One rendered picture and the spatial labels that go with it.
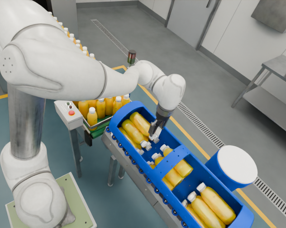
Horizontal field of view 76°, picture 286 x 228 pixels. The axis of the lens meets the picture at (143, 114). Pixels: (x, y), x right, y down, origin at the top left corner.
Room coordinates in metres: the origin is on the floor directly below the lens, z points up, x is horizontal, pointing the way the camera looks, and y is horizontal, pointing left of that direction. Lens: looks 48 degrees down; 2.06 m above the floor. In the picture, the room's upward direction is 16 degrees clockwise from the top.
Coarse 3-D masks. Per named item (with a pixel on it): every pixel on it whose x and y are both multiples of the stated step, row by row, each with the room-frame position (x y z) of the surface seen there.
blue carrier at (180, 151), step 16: (128, 112) 0.74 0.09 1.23; (144, 112) 0.90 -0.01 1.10; (112, 128) 0.67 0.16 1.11; (128, 144) 0.58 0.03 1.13; (160, 144) 0.73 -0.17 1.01; (176, 144) 0.70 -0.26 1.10; (144, 160) 0.51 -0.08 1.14; (176, 160) 0.51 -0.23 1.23; (192, 160) 0.62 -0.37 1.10; (160, 176) 0.43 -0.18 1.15; (192, 176) 0.56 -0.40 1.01; (208, 176) 0.54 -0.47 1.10; (176, 192) 0.46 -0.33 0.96; (224, 192) 0.47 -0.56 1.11; (176, 208) 0.32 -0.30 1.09; (240, 208) 0.41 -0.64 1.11; (192, 224) 0.27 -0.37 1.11; (240, 224) 0.29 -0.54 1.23
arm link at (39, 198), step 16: (32, 176) 0.23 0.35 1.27; (48, 176) 0.25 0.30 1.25; (16, 192) 0.16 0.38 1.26; (32, 192) 0.16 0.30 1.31; (48, 192) 0.18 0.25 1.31; (16, 208) 0.11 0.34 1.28; (32, 208) 0.12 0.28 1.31; (48, 208) 0.14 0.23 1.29; (64, 208) 0.17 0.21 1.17; (32, 224) 0.08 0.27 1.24; (48, 224) 0.10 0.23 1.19
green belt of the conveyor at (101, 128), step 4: (108, 116) 0.92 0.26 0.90; (100, 120) 0.86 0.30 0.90; (104, 124) 0.84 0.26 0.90; (108, 124) 0.85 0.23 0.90; (100, 128) 0.79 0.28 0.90; (104, 128) 0.80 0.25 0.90; (92, 132) 0.74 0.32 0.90; (96, 132) 0.75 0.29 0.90; (100, 132) 0.77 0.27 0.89; (96, 136) 0.73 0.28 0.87
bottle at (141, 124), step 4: (136, 112) 0.79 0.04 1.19; (132, 116) 0.76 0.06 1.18; (136, 116) 0.76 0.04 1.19; (140, 116) 0.77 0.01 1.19; (132, 120) 0.74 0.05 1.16; (136, 120) 0.73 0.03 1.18; (140, 120) 0.73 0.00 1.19; (144, 120) 0.74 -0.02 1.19; (136, 124) 0.72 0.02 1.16; (140, 124) 0.71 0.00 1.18; (144, 124) 0.71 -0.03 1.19; (148, 124) 0.72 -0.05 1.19; (140, 128) 0.69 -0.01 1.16; (144, 128) 0.69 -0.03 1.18; (148, 128) 0.69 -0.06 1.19; (144, 132) 0.67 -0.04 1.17; (148, 136) 0.67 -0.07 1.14
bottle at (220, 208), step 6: (204, 192) 0.41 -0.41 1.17; (210, 192) 0.41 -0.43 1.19; (204, 198) 0.38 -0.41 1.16; (210, 198) 0.38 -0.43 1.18; (216, 198) 0.39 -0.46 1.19; (210, 204) 0.36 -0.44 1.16; (216, 204) 0.36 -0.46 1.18; (222, 204) 0.37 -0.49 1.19; (216, 210) 0.34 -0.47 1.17; (222, 210) 0.34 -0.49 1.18; (228, 210) 0.35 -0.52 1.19; (222, 216) 0.32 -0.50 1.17; (228, 216) 0.32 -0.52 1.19; (234, 216) 0.33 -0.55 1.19; (228, 222) 0.30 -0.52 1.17
